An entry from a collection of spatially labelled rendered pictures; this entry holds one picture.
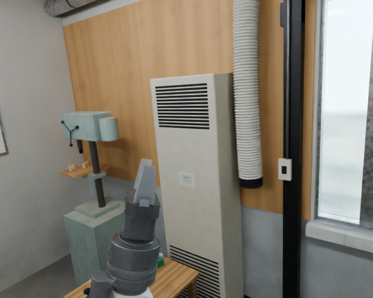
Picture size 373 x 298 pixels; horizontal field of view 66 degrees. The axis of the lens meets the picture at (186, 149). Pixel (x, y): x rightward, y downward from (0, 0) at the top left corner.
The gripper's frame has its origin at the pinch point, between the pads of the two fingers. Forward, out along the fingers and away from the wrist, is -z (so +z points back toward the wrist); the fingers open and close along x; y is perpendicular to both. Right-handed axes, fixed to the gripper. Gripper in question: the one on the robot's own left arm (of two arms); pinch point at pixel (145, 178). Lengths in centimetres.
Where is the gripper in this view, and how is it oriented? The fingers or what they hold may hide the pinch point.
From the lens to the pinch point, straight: 51.0
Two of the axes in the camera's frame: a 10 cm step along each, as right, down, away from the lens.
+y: -9.7, -1.4, -1.9
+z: -1.5, 9.9, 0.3
